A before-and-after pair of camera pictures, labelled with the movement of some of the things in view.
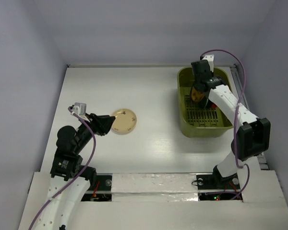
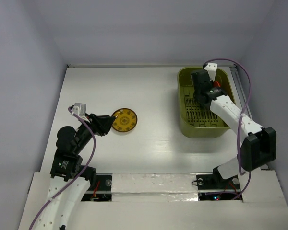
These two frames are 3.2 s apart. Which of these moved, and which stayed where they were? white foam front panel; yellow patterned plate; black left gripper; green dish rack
Moved: yellow patterned plate
Stayed: green dish rack; black left gripper; white foam front panel
